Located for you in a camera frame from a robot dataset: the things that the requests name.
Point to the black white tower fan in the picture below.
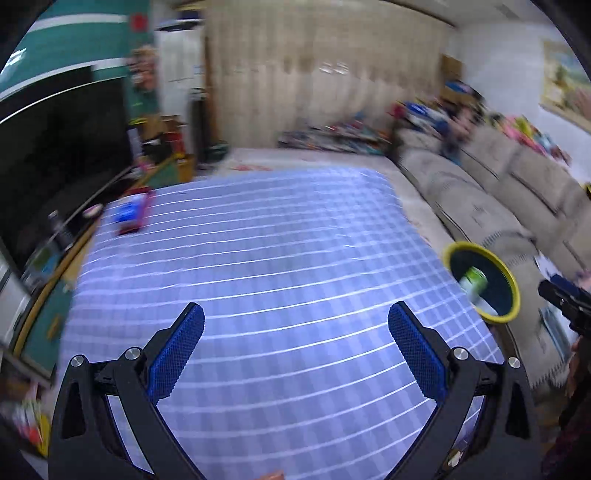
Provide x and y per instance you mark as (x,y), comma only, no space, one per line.
(198,129)

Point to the red blue packet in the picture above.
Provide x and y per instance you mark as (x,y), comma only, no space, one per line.
(147,203)

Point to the beige embroidered curtain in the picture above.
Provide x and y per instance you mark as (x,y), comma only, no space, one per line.
(323,92)

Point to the green white drink carton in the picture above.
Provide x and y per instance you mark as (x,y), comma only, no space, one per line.
(474,279)

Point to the pile of plush toys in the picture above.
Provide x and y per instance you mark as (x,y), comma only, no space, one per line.
(521,129)

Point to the framed wall picture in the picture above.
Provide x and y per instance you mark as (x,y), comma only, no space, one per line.
(568,83)

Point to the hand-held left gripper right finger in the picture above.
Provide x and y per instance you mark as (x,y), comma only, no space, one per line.
(415,350)

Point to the red paper cutting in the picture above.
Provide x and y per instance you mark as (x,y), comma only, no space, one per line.
(138,21)

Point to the white drawer unit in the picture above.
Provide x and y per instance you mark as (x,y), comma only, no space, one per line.
(14,300)

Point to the yellow rimmed dark bin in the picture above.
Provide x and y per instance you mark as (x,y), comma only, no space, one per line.
(501,286)

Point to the blue tissue pack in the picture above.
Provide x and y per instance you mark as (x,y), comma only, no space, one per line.
(127,212)

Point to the blue checkered tablecloth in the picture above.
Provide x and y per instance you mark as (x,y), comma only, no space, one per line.
(277,254)

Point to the clear water bottle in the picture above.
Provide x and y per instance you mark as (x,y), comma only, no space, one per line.
(58,226)

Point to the beige sofa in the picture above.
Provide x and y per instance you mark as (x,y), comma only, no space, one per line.
(485,217)

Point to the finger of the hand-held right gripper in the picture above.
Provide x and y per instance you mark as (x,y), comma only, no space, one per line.
(561,293)

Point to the white standing air conditioner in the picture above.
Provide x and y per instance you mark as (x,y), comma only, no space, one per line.
(180,69)

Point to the cluttered glass table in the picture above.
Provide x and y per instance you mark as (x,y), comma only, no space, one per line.
(337,136)

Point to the large black television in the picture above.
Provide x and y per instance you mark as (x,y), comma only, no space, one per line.
(55,161)

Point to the artificial flower decoration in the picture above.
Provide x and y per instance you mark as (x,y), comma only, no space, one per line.
(144,64)

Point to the stacked cardboard boxes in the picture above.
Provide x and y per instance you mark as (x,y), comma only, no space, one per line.
(451,69)

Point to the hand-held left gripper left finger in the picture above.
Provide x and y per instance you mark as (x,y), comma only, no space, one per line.
(178,350)

